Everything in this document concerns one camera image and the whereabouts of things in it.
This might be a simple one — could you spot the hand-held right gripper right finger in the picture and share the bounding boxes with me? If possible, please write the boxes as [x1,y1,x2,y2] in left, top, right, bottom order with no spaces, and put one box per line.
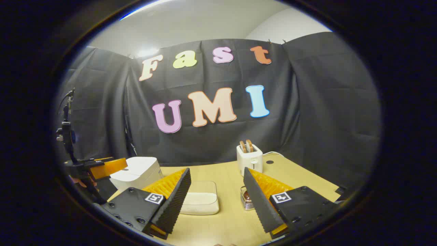
[243,167,342,240]

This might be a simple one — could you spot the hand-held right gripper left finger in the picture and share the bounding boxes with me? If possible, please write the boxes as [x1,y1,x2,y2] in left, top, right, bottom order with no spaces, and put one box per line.
[101,167,192,240]

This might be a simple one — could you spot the white rice cooker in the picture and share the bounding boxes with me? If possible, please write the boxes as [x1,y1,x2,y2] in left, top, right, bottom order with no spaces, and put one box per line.
[109,156,164,192]

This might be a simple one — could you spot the white uncooked rice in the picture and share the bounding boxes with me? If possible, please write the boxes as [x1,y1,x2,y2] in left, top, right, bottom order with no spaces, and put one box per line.
[181,192,219,215]

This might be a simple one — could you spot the clear rice container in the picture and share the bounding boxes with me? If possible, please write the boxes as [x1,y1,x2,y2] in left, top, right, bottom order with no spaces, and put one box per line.
[180,181,220,215]

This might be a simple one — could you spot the white toaster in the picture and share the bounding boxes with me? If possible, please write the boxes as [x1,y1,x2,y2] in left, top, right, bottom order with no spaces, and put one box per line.
[236,143,263,177]

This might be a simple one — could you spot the black backdrop cloth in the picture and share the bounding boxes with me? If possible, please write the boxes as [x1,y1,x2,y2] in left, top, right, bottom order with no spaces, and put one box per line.
[56,32,382,192]

